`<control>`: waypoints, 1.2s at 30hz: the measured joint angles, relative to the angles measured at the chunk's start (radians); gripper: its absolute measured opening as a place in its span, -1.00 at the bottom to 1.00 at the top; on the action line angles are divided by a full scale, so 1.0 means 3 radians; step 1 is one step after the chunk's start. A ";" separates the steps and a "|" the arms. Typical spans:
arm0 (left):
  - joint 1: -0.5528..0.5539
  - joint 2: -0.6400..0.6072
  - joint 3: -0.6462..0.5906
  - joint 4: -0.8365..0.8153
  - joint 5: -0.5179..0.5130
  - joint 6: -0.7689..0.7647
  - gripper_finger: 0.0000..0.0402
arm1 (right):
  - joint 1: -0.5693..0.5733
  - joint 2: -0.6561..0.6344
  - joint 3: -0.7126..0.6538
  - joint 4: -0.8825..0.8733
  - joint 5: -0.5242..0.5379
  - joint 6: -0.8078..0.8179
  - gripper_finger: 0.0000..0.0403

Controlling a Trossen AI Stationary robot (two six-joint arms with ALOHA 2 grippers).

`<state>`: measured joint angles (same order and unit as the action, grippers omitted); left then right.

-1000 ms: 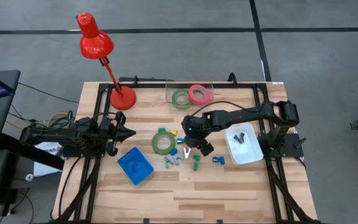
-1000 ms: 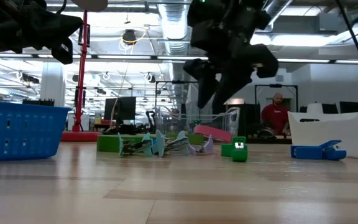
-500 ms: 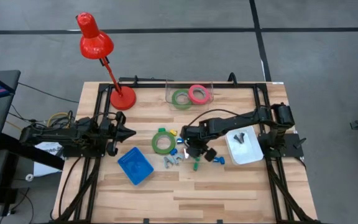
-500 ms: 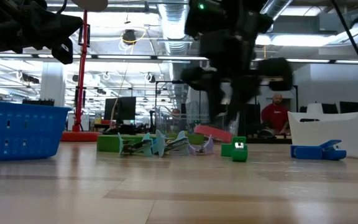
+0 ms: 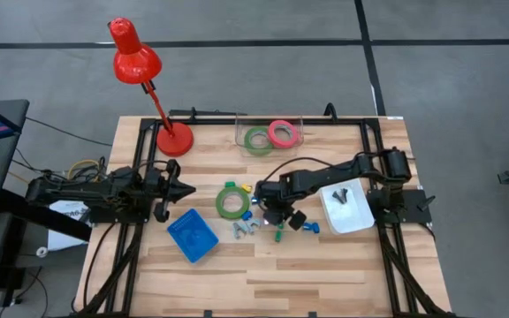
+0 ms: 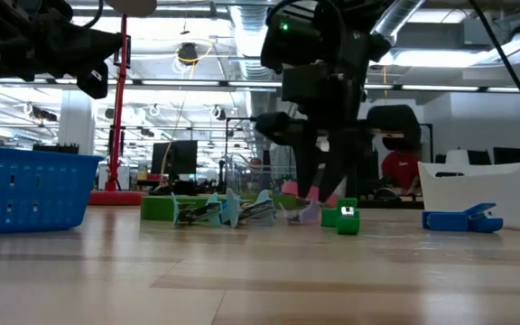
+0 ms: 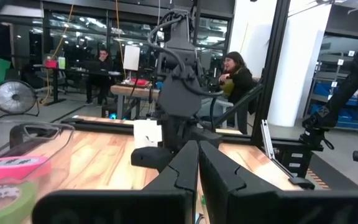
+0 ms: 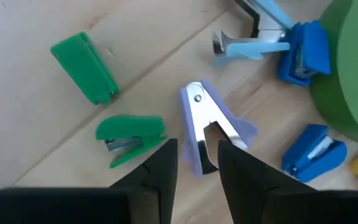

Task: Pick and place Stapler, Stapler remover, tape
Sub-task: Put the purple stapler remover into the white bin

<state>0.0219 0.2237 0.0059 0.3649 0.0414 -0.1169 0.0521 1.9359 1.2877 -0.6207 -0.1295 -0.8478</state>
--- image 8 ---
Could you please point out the green tape roll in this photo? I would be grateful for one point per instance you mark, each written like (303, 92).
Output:
(353, 62)

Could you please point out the green mini stapler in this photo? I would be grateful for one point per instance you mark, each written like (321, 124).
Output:
(129, 126)

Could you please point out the purple staple remover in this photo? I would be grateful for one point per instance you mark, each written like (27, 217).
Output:
(204, 109)

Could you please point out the green staple box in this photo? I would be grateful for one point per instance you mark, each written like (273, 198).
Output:
(85, 68)

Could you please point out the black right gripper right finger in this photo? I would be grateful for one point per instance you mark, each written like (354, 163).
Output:
(259, 199)

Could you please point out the blue mini stapler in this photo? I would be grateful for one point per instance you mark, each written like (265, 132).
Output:
(306, 146)
(314, 43)

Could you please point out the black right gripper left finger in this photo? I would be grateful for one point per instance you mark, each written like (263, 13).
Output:
(154, 193)

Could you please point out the light blue staple remover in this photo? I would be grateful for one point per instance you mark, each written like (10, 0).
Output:
(253, 49)

